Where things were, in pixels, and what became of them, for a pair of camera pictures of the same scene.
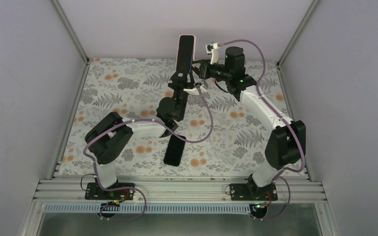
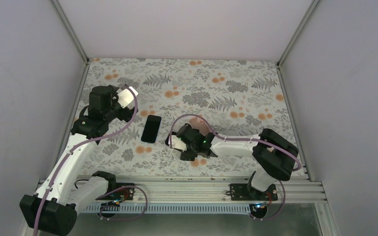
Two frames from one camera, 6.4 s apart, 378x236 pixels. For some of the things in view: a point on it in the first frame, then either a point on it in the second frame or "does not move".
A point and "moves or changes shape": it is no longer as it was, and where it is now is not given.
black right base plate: [251, 192] does not move
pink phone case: [186, 53] -> [199, 123]
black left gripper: [181, 82] -> [127, 114]
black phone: [174, 151] moves or changes shape
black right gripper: [203, 72] -> [188, 156]
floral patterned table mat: [144, 117] does not move
